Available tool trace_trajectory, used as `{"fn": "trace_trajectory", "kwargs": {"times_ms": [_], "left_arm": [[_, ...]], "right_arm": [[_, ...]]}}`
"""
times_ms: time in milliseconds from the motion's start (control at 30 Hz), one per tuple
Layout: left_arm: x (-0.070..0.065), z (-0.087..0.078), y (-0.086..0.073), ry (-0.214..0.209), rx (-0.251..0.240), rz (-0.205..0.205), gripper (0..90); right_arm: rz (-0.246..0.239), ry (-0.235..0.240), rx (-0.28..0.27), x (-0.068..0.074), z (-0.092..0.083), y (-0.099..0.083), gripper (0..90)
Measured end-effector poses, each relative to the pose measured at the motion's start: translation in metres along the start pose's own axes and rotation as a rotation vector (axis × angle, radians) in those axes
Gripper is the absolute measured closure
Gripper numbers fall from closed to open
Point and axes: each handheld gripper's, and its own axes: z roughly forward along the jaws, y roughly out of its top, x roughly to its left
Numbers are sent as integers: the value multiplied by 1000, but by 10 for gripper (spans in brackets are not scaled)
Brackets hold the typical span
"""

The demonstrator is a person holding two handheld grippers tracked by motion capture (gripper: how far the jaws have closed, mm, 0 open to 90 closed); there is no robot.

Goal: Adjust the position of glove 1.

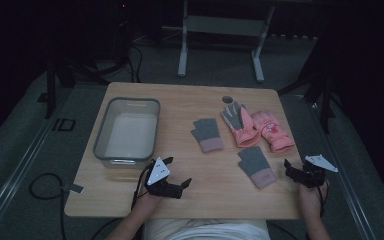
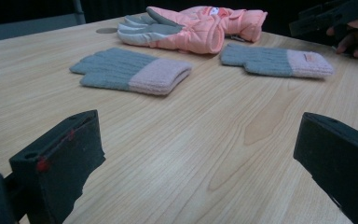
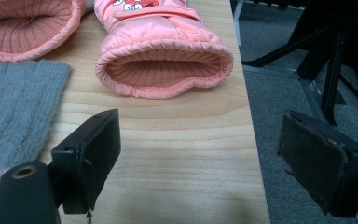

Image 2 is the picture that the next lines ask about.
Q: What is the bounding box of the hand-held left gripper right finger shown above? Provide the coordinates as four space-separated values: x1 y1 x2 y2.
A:
293 112 358 224

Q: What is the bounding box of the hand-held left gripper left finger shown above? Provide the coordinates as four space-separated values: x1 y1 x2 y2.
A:
8 109 106 224

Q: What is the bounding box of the gray knit glove with label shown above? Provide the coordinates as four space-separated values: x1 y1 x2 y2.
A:
219 42 335 78

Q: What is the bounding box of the pink padded glove with print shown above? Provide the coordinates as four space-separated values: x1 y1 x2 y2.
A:
180 5 269 44

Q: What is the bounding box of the gray knit glove pink cuff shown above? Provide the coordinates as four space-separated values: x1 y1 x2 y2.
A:
69 47 194 96

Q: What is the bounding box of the pink padded glove gray palm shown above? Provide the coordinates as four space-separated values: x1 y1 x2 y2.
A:
117 6 227 55

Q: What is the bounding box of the gray round table grommet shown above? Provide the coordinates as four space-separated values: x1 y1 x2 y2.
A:
95 27 119 35

